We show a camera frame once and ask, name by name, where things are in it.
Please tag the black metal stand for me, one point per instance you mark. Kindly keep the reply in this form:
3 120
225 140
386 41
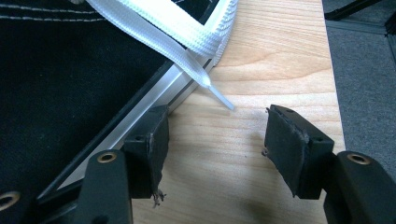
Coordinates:
348 11

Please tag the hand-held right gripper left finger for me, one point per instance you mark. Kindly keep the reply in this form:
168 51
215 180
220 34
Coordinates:
146 161

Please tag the white shoelace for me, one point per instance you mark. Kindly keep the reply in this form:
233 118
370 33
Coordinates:
162 40

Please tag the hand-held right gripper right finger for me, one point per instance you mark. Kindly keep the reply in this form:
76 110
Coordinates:
295 155

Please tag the black canvas sneaker white sole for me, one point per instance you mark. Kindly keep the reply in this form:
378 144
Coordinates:
62 93

